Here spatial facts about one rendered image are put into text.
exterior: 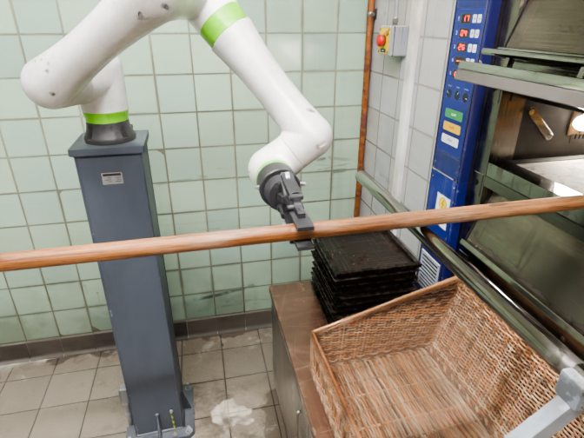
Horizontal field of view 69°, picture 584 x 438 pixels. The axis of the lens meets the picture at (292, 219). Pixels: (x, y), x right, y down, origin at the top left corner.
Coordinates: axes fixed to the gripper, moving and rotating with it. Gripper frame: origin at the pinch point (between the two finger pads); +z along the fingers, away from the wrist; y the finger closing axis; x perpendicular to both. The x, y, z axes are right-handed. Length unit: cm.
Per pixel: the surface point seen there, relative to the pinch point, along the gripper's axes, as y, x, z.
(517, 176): 1, -60, -20
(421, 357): 60, -44, -24
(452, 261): 2.2, -22.8, 12.3
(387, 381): 60, -30, -17
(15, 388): 119, 110, -101
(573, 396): 3.8, -21.8, 39.3
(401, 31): -30, -56, -87
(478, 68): -24, -46, -23
